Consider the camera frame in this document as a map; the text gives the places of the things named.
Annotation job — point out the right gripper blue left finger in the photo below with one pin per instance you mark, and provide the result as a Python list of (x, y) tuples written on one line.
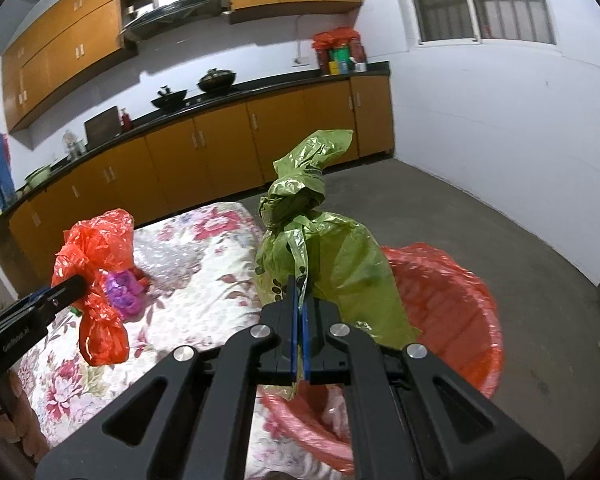
[(292, 296)]

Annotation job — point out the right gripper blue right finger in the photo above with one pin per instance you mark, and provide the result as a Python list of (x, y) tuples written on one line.
[(306, 338)]

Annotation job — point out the light green plastic bag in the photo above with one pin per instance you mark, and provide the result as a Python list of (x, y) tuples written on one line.
[(332, 257)]

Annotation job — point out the clear bubble wrap sheet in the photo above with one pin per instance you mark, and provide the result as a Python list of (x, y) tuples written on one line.
[(168, 267)]

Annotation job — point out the orange red plastic bag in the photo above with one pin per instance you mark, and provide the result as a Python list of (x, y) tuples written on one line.
[(93, 249)]

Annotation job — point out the magenta plastic bag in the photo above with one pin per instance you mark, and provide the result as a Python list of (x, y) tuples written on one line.
[(125, 291)]

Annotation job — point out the red plastic trash basket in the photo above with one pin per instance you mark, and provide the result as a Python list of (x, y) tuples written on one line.
[(457, 318)]

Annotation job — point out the floral tablecloth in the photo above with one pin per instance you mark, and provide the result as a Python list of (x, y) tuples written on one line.
[(65, 392)]

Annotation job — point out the wooden lower cabinets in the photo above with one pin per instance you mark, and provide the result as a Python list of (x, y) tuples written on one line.
[(212, 150)]

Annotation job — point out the wooden cabinets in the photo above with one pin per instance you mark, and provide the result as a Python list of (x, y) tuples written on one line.
[(212, 150), (75, 40)]

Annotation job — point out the green basin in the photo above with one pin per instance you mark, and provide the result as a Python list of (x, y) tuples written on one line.
[(38, 176)]

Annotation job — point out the glass jars on counter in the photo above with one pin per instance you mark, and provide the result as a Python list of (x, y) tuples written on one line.
[(74, 146)]

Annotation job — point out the black lidded wok right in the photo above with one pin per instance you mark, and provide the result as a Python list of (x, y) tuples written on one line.
[(217, 82)]

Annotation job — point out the black wok left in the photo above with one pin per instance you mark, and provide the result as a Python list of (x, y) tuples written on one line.
[(169, 101)]

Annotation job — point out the dark cutting board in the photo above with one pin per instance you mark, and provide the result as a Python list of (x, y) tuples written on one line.
[(102, 128)]

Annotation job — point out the red bottle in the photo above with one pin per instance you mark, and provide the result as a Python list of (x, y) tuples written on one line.
[(126, 122)]

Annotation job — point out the red bag covered rack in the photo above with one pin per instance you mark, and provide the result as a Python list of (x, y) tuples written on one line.
[(339, 51)]

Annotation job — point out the wooden upper cabinets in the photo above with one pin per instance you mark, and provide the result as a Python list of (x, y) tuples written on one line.
[(75, 40)]

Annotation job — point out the steel range hood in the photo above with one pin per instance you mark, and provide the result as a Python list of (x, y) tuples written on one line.
[(175, 2)]

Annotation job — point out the barred window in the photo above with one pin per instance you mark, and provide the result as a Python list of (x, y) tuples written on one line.
[(477, 20)]

